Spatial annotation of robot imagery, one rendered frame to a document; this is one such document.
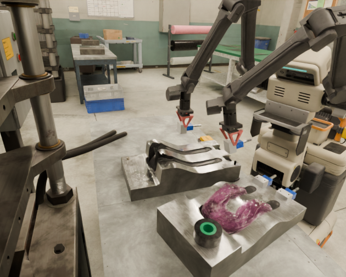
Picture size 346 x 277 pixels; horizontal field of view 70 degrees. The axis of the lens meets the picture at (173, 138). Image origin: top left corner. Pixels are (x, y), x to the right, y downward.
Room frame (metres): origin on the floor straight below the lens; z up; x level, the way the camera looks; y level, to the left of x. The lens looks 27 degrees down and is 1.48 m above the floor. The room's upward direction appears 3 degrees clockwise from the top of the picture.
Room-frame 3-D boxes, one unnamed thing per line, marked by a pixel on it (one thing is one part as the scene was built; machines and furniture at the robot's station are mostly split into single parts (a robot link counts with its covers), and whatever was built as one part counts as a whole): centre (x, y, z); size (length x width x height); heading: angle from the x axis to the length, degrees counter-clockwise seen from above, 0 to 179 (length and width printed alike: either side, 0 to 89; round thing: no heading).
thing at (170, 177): (0.98, -0.03, 0.87); 0.50 x 0.26 x 0.14; 110
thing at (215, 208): (0.68, -0.23, 0.90); 0.26 x 0.18 x 0.08; 127
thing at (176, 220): (0.67, -0.24, 0.86); 0.50 x 0.26 x 0.11; 127
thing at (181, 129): (1.25, -0.09, 0.93); 0.13 x 0.05 x 0.05; 110
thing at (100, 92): (4.00, 1.19, 0.28); 0.61 x 0.41 x 0.15; 113
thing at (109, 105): (4.00, 1.19, 0.11); 0.61 x 0.41 x 0.22; 113
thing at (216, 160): (0.98, -0.05, 0.92); 0.35 x 0.16 x 0.09; 110
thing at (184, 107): (1.24, -0.05, 1.06); 0.10 x 0.07 x 0.07; 20
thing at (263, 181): (0.88, -0.41, 0.86); 0.13 x 0.05 x 0.05; 127
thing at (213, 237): (0.51, -0.11, 0.93); 0.08 x 0.08 x 0.04
